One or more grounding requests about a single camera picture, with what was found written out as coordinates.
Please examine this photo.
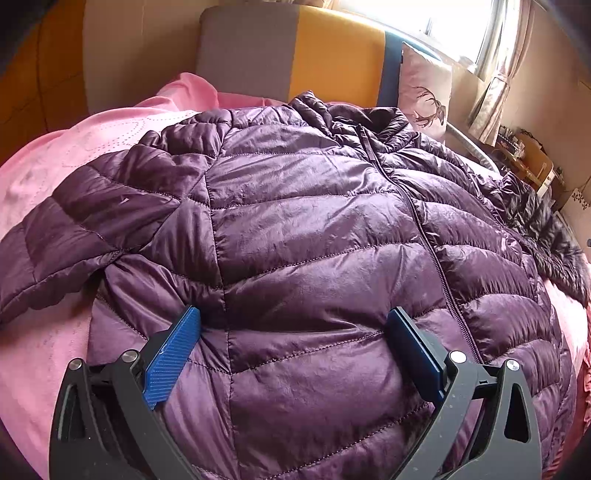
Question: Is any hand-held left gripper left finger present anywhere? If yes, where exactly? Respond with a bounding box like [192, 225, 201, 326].
[48, 305, 203, 480]

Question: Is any pink ruffled cloth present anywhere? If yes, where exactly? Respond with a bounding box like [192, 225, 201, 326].
[573, 342, 591, 416]

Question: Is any wooden desk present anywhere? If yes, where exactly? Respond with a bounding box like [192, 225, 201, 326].
[492, 127, 566, 204]

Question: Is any row of small bottles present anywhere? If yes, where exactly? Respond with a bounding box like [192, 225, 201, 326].
[496, 126, 527, 153]

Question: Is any pink patterned curtain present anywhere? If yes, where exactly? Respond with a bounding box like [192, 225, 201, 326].
[466, 0, 527, 148]

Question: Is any grey curved tube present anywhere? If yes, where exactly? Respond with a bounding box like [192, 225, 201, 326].
[445, 124, 502, 174]

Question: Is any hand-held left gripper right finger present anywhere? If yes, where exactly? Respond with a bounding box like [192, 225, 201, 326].
[385, 307, 543, 480]

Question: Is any purple quilted down jacket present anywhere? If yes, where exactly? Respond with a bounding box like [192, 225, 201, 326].
[0, 91, 578, 480]

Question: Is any pink deer print pillow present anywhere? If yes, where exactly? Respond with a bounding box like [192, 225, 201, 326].
[399, 42, 455, 144]

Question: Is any window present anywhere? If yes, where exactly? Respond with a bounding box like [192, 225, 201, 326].
[342, 0, 504, 70]

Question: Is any pink dotted blanket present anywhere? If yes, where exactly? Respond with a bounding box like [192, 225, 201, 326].
[0, 71, 591, 480]

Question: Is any grey yellow blue headboard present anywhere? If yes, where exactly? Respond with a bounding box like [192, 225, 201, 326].
[196, 4, 404, 109]

